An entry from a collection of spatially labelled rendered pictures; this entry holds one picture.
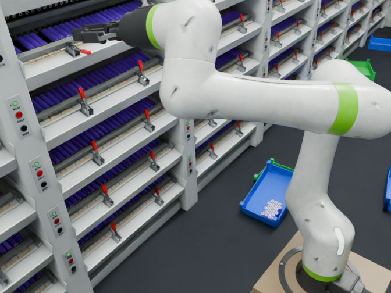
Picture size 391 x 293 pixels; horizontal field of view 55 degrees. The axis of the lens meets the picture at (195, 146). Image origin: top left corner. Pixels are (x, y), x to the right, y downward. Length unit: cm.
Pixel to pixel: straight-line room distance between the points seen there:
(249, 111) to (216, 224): 119
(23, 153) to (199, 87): 63
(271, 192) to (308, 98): 123
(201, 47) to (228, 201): 138
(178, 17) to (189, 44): 5
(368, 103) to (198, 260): 113
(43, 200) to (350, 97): 93
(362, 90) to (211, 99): 34
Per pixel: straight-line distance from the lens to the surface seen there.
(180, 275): 170
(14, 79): 109
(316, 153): 112
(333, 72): 101
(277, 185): 201
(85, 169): 137
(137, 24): 81
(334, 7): 322
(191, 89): 70
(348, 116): 84
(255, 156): 233
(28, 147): 117
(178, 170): 181
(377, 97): 89
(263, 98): 76
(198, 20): 72
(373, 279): 136
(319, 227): 112
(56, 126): 124
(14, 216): 128
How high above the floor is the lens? 136
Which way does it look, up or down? 34 degrees down
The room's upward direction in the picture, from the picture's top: 3 degrees counter-clockwise
